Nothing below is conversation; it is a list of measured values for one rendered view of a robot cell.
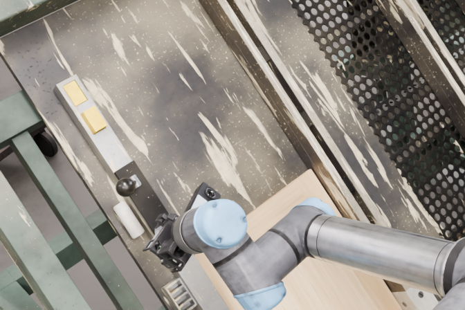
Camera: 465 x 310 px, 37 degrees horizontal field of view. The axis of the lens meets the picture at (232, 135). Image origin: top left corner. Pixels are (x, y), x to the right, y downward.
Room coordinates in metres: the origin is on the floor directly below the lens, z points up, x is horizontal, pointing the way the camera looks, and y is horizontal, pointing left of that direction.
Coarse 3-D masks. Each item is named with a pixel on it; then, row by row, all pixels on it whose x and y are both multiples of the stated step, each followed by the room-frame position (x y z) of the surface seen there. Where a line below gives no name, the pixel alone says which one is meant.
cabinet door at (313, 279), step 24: (288, 192) 1.28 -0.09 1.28; (312, 192) 1.29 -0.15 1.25; (264, 216) 1.23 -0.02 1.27; (312, 264) 1.17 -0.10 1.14; (216, 288) 1.09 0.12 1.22; (288, 288) 1.12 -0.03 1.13; (312, 288) 1.13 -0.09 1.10; (336, 288) 1.14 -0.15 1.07; (360, 288) 1.15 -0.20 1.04; (384, 288) 1.16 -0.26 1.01
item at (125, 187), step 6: (120, 180) 1.11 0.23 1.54; (126, 180) 1.10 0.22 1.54; (132, 180) 1.19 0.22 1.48; (138, 180) 1.19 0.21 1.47; (120, 186) 1.09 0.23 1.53; (126, 186) 1.09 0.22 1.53; (132, 186) 1.10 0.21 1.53; (138, 186) 1.18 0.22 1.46; (120, 192) 1.09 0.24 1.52; (126, 192) 1.09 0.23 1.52; (132, 192) 1.09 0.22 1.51
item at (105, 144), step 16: (64, 80) 1.33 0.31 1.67; (64, 96) 1.30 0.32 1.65; (80, 112) 1.29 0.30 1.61; (80, 128) 1.28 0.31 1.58; (96, 144) 1.24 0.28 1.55; (112, 144) 1.25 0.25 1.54; (112, 160) 1.23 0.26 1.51; (128, 160) 1.23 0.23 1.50; (112, 176) 1.22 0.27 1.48; (144, 224) 1.16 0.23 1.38; (192, 256) 1.11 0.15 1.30; (176, 272) 1.09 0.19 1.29; (192, 272) 1.09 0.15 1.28; (192, 288) 1.07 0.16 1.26; (208, 288) 1.07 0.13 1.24; (208, 304) 1.05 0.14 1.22; (224, 304) 1.05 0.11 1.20
